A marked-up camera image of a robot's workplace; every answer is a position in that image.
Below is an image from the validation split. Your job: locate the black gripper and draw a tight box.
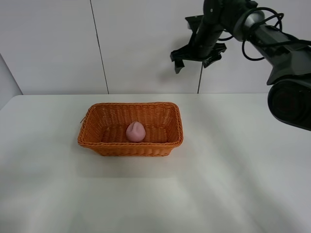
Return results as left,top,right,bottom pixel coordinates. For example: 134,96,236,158
170,0,245,74

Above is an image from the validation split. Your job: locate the pink peach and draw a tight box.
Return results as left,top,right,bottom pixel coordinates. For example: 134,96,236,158
126,121,146,142

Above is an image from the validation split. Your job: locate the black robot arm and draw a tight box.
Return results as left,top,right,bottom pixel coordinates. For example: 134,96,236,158
170,0,311,130

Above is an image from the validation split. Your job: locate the orange woven rectangular basket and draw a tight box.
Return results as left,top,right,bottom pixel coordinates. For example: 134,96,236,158
77,102,183,157

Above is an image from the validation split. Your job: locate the black cable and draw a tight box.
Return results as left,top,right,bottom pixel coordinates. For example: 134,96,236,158
218,7,311,61

